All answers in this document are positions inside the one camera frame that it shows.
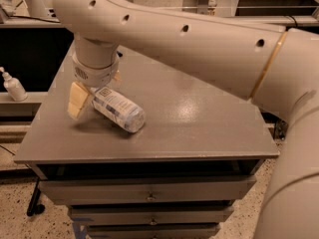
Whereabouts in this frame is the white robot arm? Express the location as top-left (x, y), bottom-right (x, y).
top-left (53, 0), bottom-right (319, 239)

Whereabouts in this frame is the middle grey drawer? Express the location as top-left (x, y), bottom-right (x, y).
top-left (69, 205), bottom-right (233, 225)

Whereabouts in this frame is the white pump dispenser bottle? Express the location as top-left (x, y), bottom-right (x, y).
top-left (0, 67), bottom-right (28, 102)

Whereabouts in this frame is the bottom grey drawer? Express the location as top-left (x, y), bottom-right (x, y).
top-left (88, 223), bottom-right (220, 239)

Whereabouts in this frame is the black caster wheel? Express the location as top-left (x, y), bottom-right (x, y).
top-left (27, 182), bottom-right (45, 217)

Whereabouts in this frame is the blue label plastic water bottle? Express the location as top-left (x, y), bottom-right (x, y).
top-left (92, 87), bottom-right (146, 133)

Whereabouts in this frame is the grey drawer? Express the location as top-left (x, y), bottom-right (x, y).
top-left (39, 175), bottom-right (256, 205)
top-left (88, 223), bottom-right (220, 239)
top-left (69, 205), bottom-right (233, 225)

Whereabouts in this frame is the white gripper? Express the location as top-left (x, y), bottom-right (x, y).
top-left (68, 54), bottom-right (121, 120)

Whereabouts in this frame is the top grey drawer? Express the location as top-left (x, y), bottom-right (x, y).
top-left (39, 175), bottom-right (256, 205)

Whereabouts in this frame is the black cable on shelf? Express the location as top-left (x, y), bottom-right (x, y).
top-left (6, 14), bottom-right (61, 24)

